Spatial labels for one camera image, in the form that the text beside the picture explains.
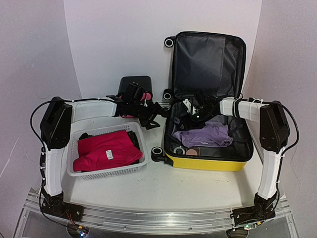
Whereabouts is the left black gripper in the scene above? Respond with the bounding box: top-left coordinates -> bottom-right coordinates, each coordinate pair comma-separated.
130,101 -> 169,130

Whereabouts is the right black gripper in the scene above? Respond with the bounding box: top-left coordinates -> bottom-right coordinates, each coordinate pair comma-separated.
177,108 -> 215,131

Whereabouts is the purple garment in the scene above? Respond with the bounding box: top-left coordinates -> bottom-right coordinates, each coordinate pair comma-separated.
172,121 -> 233,148

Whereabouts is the yellow Pikachu hard-shell suitcase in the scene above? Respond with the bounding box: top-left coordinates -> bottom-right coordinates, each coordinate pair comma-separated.
151,31 -> 253,171

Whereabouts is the red t-shirt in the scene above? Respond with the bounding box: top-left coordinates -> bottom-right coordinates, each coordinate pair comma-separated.
72,130 -> 144,172

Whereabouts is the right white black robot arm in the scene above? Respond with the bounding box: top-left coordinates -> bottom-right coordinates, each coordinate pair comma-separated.
187,97 -> 291,229

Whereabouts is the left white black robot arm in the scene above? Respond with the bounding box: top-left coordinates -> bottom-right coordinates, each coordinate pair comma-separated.
41,102 -> 165,221

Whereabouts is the black pink drawer organizer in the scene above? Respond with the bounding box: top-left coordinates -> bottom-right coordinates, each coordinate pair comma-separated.
115,76 -> 153,116

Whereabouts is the pink powder makeup compact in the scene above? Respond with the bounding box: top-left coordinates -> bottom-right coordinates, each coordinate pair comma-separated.
186,147 -> 200,156

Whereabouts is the white perforated plastic basket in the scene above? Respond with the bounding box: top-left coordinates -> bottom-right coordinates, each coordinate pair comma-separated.
63,118 -> 149,180

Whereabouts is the small green circuit board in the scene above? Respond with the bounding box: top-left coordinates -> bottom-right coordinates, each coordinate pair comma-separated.
69,227 -> 88,238

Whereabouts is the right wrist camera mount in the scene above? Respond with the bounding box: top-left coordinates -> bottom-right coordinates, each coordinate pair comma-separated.
182,91 -> 212,115

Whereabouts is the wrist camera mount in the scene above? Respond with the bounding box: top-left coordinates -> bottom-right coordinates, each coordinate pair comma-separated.
106,82 -> 153,105
182,91 -> 212,115

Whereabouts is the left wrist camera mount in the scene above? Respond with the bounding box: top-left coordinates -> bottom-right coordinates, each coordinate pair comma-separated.
106,82 -> 153,105

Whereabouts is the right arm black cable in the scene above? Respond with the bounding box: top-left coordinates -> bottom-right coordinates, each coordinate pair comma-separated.
278,101 -> 300,154

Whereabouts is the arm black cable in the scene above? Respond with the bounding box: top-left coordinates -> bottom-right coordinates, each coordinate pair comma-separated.
29,101 -> 52,149
278,101 -> 300,154

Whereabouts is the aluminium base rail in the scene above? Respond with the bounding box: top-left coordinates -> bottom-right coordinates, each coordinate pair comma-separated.
23,188 -> 295,233

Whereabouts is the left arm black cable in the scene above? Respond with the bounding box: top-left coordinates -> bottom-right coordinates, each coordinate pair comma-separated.
29,101 -> 52,149

